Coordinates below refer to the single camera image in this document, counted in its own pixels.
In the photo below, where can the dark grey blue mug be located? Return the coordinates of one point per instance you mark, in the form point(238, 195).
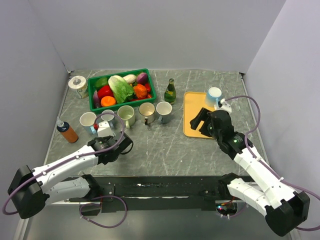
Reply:
point(164, 111)

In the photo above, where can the grey printed mug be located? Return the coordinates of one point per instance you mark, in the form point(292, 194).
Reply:
point(108, 115)

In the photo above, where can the purple onion toy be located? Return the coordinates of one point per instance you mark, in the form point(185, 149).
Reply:
point(142, 78)

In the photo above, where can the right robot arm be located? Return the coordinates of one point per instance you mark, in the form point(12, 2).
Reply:
point(281, 205)

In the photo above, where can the red chili toy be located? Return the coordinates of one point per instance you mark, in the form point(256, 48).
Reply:
point(148, 88)

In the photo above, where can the green glass bottle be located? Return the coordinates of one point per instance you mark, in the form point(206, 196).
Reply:
point(170, 92)

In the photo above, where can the orange spray bottle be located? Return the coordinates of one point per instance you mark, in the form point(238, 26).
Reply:
point(66, 131)

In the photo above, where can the orange pumpkin toy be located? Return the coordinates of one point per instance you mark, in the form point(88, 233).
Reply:
point(140, 91)

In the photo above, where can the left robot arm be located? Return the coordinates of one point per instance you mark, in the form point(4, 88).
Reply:
point(31, 190)

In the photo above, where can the white green paper cup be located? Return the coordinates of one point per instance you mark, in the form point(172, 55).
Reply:
point(78, 84)

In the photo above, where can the green napa cabbage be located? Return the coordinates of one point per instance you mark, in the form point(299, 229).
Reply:
point(122, 91)

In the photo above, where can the green plastic crate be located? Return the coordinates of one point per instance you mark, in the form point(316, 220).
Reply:
point(133, 103)

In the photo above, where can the green mug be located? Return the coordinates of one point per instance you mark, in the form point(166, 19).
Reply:
point(127, 114)

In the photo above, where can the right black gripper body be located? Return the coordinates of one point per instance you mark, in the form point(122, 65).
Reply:
point(214, 133)

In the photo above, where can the cream ribbed mug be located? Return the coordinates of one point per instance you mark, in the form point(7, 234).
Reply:
point(147, 112)

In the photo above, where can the purple eggplant toy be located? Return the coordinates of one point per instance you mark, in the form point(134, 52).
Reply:
point(96, 100)

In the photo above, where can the light blue mug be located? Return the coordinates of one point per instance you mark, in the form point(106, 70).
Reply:
point(213, 96)

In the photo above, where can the green bell pepper toy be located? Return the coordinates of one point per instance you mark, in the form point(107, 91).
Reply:
point(101, 82)

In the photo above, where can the red bell pepper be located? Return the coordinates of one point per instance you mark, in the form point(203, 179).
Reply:
point(105, 91)

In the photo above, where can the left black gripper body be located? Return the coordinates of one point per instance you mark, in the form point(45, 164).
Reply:
point(116, 157)

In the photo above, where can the yellow tray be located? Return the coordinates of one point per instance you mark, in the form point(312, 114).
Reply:
point(193, 102)

